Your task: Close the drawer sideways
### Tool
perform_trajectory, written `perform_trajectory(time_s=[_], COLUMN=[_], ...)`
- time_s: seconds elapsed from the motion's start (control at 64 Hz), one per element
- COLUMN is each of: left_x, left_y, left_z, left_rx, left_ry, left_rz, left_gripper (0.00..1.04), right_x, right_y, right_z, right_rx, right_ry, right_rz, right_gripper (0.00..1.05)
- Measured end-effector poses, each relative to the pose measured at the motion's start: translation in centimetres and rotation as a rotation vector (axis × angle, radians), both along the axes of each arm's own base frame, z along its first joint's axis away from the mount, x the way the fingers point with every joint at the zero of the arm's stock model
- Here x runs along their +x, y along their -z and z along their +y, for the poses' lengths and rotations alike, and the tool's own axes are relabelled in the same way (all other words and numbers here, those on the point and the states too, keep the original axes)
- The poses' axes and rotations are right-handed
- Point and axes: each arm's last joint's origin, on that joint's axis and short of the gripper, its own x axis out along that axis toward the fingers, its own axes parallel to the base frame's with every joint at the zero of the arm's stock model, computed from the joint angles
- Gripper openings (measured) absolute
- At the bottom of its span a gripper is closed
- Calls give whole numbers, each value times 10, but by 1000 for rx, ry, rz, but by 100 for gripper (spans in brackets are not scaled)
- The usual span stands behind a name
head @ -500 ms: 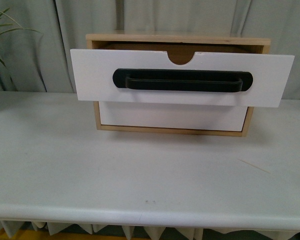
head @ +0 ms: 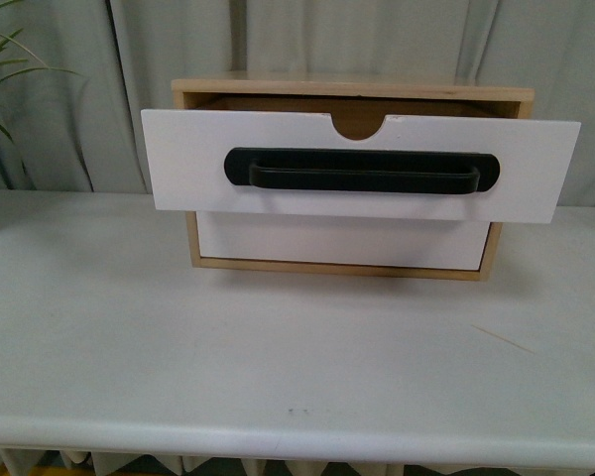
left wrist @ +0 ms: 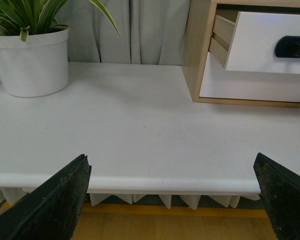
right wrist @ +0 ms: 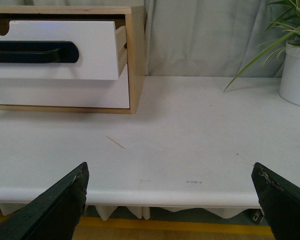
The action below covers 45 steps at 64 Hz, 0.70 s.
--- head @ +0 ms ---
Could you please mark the white drawer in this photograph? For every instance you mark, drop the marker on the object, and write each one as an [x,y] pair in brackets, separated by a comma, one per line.
[186,151]
[430,244]

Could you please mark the black drawer handle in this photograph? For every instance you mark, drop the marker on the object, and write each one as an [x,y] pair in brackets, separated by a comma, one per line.
[410,172]

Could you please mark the wooden drawer cabinet frame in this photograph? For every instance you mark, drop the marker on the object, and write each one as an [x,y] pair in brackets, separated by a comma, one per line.
[357,87]

